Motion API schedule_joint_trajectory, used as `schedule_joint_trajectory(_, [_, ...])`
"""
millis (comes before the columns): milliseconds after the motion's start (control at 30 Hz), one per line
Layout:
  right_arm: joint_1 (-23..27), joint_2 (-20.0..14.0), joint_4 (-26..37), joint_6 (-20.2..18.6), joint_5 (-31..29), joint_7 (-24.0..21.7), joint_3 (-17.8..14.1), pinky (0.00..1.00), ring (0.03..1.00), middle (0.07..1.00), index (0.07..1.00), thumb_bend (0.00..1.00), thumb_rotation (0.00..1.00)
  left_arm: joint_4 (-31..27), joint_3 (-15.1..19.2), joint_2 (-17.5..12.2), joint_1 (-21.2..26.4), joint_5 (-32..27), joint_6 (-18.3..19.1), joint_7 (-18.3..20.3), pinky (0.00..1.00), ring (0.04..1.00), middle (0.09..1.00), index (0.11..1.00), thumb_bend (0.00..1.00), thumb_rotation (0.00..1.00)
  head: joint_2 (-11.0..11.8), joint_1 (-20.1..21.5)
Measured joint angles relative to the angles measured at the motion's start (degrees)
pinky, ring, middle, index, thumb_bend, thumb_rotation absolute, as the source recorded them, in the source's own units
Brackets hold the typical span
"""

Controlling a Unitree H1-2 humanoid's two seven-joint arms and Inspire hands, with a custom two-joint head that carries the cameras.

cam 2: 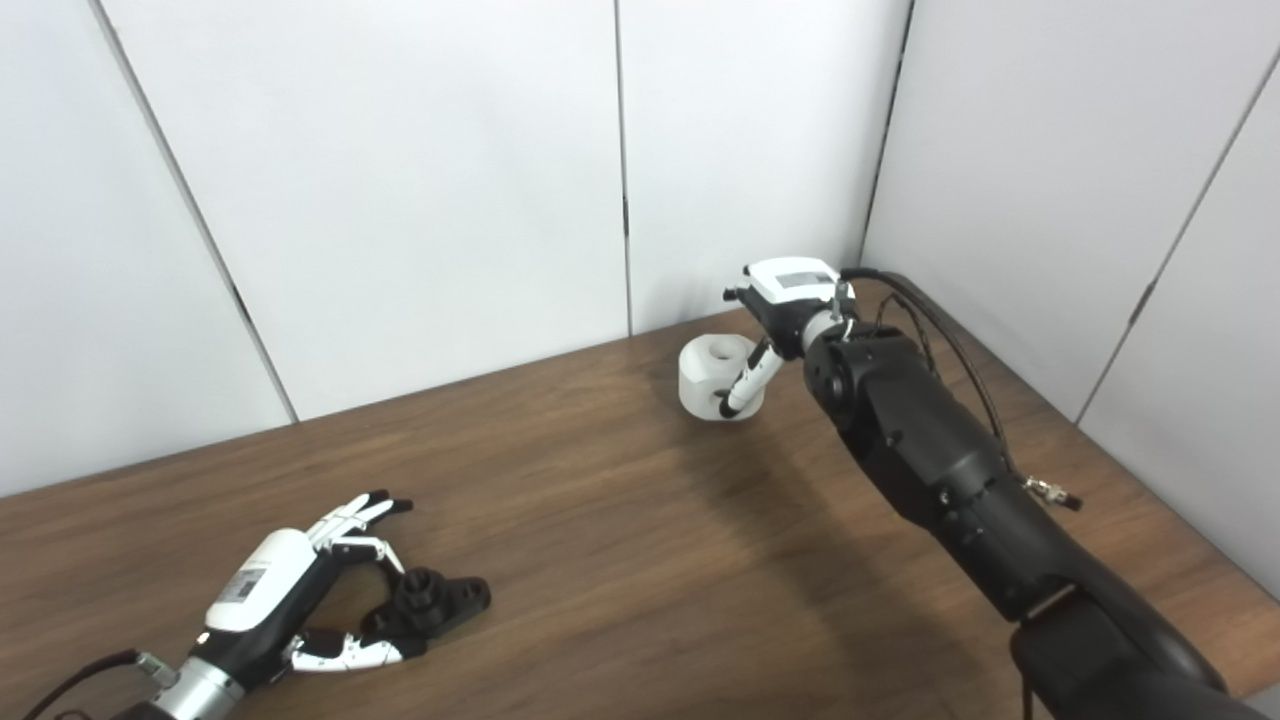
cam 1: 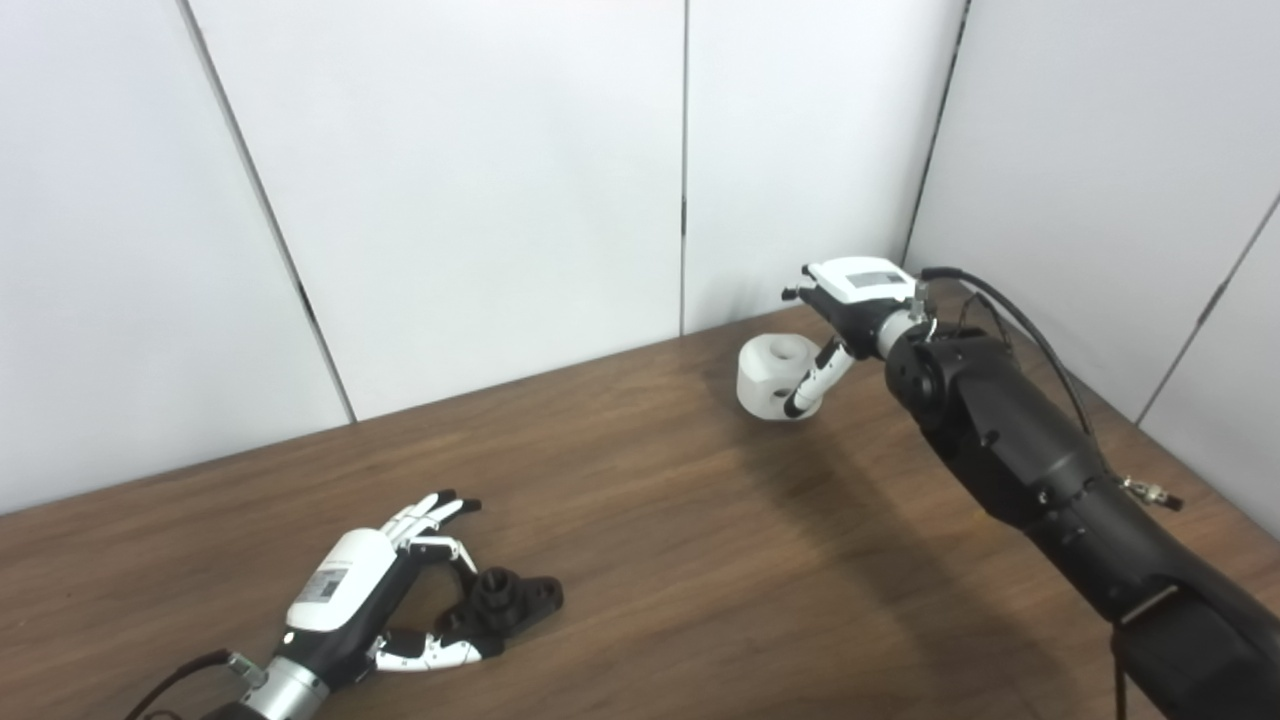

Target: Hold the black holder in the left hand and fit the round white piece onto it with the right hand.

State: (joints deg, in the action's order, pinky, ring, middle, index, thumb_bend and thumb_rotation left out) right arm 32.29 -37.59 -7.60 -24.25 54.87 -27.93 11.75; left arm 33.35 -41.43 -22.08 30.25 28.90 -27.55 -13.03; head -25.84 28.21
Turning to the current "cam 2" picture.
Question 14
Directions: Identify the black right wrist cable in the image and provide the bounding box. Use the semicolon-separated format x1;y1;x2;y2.
838;268;1023;483

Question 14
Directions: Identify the silver connector plug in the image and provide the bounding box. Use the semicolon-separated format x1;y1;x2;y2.
1025;476;1083;511

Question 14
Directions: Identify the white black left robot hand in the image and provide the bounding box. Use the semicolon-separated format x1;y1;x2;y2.
185;490;431;691

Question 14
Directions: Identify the black flanged holder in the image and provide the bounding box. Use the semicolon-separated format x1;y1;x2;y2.
360;567;493;641

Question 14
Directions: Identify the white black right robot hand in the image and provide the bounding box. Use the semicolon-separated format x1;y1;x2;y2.
718;258;859;419

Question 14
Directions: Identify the round white piece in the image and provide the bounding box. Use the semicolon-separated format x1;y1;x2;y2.
678;335;767;421

